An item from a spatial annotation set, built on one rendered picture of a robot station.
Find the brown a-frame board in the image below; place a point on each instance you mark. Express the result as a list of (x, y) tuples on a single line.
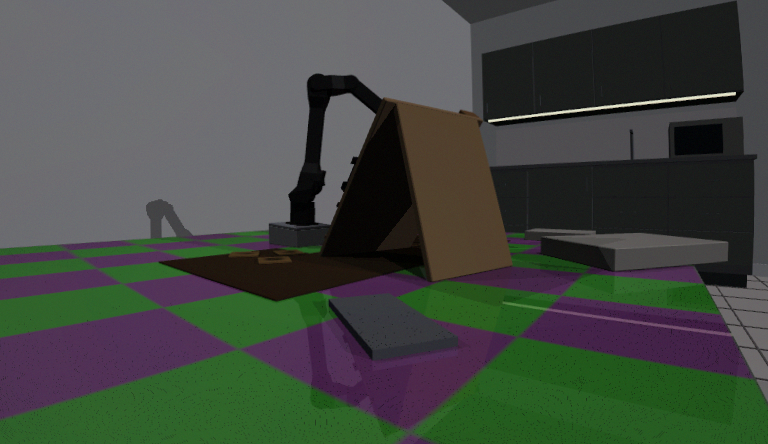
[(422, 171)]

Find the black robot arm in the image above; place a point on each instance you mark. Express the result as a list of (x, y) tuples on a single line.
[(311, 179)]

